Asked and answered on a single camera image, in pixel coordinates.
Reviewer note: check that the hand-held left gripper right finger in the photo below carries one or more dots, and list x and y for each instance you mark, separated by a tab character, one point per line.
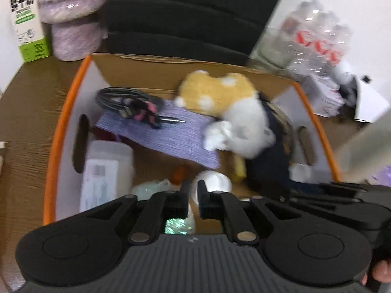
206	203

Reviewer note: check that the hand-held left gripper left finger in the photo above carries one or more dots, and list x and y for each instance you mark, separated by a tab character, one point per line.
180	201

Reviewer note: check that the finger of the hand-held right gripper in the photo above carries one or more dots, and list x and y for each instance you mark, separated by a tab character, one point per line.
342	189
320	207

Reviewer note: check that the round white lid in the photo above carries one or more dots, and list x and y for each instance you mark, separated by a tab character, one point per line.
213	183

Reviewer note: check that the iridescent green wrapper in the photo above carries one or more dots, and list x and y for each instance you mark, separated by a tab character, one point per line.
177	226

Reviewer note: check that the yellow foam block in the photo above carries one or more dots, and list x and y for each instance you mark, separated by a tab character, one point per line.
239	168

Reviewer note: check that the navy glasses case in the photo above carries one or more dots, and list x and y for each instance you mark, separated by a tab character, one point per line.
272	158

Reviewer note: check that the white tissue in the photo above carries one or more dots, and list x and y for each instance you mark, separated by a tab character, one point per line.
217	134

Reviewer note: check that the black pen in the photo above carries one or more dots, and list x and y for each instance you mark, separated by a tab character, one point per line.
172	119

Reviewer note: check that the translucent plastic container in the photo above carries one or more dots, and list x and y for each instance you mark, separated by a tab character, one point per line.
104	171

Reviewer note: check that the yellow and white plush toy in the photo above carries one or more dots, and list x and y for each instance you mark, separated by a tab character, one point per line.
213	91

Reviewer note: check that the red cardboard box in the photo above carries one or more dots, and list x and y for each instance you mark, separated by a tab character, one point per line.
137	70

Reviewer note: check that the wooden desktop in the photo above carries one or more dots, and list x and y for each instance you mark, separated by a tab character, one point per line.
30	113

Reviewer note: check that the person's right hand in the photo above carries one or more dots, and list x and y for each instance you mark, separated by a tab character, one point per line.
381	272

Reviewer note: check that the purple tissue box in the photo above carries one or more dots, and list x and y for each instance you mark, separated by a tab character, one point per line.
383	174

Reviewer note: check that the cream thermos bottle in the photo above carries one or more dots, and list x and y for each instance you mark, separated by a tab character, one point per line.
366	146

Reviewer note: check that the white paper sheet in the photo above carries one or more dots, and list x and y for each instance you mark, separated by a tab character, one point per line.
372	103

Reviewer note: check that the white printed carton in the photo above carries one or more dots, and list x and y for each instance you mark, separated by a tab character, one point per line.
323	97

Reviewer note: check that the round white speaker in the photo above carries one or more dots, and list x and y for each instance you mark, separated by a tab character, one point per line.
343	73

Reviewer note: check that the shrink-wrapped water bottle pack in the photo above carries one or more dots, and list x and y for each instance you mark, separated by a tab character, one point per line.
314	36

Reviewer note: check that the clear drinking glass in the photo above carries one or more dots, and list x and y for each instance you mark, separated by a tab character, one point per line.
268	52

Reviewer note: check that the black paper bag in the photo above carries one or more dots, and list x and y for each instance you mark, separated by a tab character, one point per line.
183	15

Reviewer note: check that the purple textured vase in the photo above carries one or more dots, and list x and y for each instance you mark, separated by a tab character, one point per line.
73	30

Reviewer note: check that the green and white milk carton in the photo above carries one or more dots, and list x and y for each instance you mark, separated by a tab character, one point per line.
27	21

